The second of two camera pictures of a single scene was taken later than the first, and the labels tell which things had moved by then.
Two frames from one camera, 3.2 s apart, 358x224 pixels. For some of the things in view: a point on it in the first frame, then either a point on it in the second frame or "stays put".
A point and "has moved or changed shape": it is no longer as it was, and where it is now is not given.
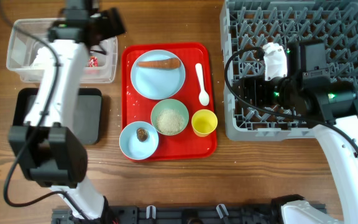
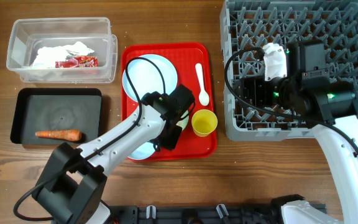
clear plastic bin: [27, 35] stays put
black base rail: [182, 214] stays put
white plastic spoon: [204, 98] stays put
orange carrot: [173, 63] has moved or changed shape
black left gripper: [102, 30] -> [171, 144]
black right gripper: [256, 83] stays put
